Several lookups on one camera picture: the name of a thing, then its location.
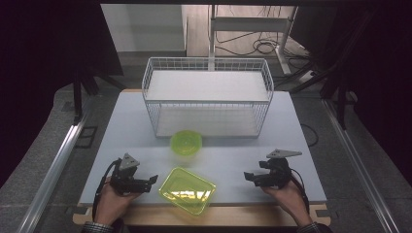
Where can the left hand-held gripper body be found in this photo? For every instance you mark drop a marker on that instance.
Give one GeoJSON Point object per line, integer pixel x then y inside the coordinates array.
{"type": "Point", "coordinates": [124, 181]}

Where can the person's left hand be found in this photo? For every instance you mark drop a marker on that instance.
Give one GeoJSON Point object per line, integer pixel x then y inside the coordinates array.
{"type": "Point", "coordinates": [111, 205]}

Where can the rectangular green plastic container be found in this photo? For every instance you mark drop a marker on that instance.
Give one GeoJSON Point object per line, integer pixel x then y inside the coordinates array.
{"type": "Point", "coordinates": [188, 191]}

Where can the black metal stand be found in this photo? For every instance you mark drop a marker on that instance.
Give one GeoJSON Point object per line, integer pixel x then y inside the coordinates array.
{"type": "Point", "coordinates": [79, 93]}
{"type": "Point", "coordinates": [340, 81]}

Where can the dark curtain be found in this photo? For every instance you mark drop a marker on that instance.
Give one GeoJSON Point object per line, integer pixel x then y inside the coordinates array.
{"type": "Point", "coordinates": [39, 71]}
{"type": "Point", "coordinates": [388, 81]}

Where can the round green plastic container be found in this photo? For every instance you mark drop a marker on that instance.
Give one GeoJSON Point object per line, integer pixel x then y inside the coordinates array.
{"type": "Point", "coordinates": [186, 142]}

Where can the person's right hand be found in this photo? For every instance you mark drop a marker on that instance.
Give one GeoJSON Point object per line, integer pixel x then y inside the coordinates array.
{"type": "Point", "coordinates": [291, 200]}

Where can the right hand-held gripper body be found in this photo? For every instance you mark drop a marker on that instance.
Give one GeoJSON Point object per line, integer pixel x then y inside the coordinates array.
{"type": "Point", "coordinates": [277, 173]}

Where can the aluminium frame rail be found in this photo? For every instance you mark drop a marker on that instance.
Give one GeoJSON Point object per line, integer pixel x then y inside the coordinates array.
{"type": "Point", "coordinates": [359, 165]}
{"type": "Point", "coordinates": [51, 168]}

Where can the white metal desk frame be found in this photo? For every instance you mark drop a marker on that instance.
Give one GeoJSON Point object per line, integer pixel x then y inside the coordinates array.
{"type": "Point", "coordinates": [249, 24]}

